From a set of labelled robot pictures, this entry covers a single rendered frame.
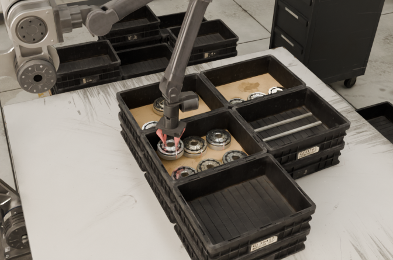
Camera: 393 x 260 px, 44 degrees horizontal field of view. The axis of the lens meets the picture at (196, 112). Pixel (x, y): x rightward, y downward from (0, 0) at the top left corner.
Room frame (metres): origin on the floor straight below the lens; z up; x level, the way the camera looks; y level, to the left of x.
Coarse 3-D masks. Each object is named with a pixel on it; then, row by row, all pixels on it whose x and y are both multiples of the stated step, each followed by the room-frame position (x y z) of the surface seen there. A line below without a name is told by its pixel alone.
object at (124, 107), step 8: (136, 88) 1.74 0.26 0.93; (208, 88) 1.76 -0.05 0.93; (120, 96) 1.67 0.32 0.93; (216, 96) 1.69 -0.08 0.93; (120, 104) 1.64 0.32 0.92; (224, 104) 1.64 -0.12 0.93; (128, 112) 1.56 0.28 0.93; (208, 112) 1.58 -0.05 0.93; (184, 120) 1.52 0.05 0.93; (136, 128) 1.47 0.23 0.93; (152, 128) 1.47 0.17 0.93
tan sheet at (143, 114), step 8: (152, 104) 1.76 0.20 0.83; (200, 104) 1.77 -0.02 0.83; (136, 112) 1.69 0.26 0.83; (144, 112) 1.70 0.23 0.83; (152, 112) 1.70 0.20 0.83; (184, 112) 1.70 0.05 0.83; (192, 112) 1.71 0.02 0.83; (200, 112) 1.71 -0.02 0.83; (136, 120) 1.64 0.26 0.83; (144, 120) 1.64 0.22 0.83; (152, 120) 1.64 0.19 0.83
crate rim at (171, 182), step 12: (192, 120) 1.52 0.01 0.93; (240, 120) 1.53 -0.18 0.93; (144, 132) 1.44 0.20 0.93; (156, 132) 1.45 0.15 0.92; (144, 144) 1.39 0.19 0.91; (156, 156) 1.31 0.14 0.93; (252, 156) 1.32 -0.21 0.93; (216, 168) 1.25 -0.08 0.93; (168, 180) 1.19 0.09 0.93; (180, 180) 1.19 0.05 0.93
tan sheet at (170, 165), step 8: (232, 136) 1.55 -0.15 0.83; (232, 144) 1.50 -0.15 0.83; (208, 152) 1.44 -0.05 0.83; (216, 152) 1.45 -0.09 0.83; (224, 152) 1.45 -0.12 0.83; (168, 160) 1.39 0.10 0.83; (176, 160) 1.39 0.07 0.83; (184, 160) 1.40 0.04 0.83; (192, 160) 1.40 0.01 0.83; (200, 160) 1.40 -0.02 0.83; (168, 168) 1.35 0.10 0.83
